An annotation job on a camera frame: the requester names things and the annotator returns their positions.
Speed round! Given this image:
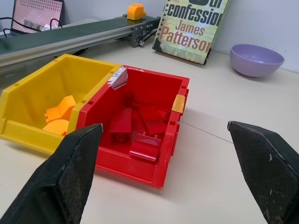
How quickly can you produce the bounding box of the red curved block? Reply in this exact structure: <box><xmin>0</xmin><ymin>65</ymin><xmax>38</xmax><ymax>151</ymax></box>
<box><xmin>129</xmin><ymin>134</ymin><xmax>162</xmax><ymax>162</ymax></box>

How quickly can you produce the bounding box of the red flat tile block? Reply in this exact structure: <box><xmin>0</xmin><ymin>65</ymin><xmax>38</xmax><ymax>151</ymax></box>
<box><xmin>139</xmin><ymin>106</ymin><xmax>168</xmax><ymax>139</ymax></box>

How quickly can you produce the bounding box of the black cable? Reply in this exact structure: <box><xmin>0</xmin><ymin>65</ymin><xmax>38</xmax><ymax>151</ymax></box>
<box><xmin>0</xmin><ymin>16</ymin><xmax>64</xmax><ymax>38</ymax></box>

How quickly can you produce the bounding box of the James Patterson paperback book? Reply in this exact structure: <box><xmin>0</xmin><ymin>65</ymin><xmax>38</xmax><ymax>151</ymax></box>
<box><xmin>152</xmin><ymin>0</ymin><xmax>232</xmax><ymax>66</ymax></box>

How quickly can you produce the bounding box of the rounded orange block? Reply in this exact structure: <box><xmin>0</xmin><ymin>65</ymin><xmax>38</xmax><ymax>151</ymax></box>
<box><xmin>42</xmin><ymin>119</ymin><xmax>70</xmax><ymax>136</ymax></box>

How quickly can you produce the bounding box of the yellow plastic storage bin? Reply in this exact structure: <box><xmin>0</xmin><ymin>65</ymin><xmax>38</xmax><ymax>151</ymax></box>
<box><xmin>0</xmin><ymin>54</ymin><xmax>122</xmax><ymax>156</ymax></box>

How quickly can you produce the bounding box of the orange toy building block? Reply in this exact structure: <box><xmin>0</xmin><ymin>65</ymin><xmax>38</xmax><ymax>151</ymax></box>
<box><xmin>127</xmin><ymin>3</ymin><xmax>147</xmax><ymax>21</ymax></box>

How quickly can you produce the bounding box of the yellow tape piece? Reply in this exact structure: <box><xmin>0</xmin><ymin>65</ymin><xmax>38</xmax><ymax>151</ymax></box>
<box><xmin>171</xmin><ymin>95</ymin><xmax>185</xmax><ymax>112</ymax></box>

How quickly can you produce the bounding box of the green conveyor belt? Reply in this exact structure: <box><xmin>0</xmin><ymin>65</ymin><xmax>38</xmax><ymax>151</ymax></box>
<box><xmin>0</xmin><ymin>14</ymin><xmax>161</xmax><ymax>68</ymax></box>

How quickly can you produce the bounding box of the red plastic storage bin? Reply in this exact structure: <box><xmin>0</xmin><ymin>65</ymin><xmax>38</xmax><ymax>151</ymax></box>
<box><xmin>79</xmin><ymin>65</ymin><xmax>190</xmax><ymax>191</ymax></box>

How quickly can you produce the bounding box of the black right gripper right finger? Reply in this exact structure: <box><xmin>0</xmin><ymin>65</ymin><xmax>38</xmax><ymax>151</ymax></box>
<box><xmin>227</xmin><ymin>120</ymin><xmax>299</xmax><ymax>224</ymax></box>

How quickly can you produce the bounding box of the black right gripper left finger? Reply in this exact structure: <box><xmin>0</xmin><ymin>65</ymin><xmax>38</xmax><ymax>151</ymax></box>
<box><xmin>0</xmin><ymin>123</ymin><xmax>104</xmax><ymax>224</ymax></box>

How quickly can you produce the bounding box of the white paper label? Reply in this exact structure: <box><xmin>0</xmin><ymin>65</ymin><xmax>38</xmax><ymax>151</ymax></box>
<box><xmin>107</xmin><ymin>66</ymin><xmax>129</xmax><ymax>90</ymax></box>

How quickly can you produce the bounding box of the orange block with studs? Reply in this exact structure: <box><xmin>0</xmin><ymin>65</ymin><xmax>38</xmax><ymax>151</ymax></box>
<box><xmin>44</xmin><ymin>95</ymin><xmax>77</xmax><ymax>124</ymax></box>

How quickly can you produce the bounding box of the purple plastic bowl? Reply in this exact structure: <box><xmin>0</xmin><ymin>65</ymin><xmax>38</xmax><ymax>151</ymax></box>
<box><xmin>229</xmin><ymin>44</ymin><xmax>285</xmax><ymax>78</ymax></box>

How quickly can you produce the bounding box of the red sloped roof block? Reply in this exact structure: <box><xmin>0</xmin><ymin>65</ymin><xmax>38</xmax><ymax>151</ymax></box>
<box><xmin>109</xmin><ymin>108</ymin><xmax>133</xmax><ymax>143</ymax></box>

